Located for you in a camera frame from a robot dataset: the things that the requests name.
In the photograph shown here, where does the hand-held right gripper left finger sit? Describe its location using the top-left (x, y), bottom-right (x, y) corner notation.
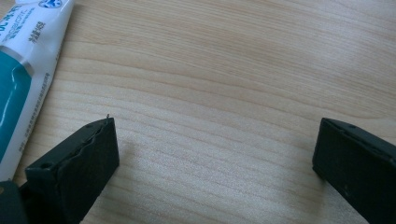
top-left (19, 116), bottom-right (120, 224)

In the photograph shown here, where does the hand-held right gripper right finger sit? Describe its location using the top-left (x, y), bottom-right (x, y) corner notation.
top-left (312, 117), bottom-right (396, 224)

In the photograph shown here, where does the white and teal tube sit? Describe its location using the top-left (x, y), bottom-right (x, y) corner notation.
top-left (0, 0), bottom-right (76, 183)

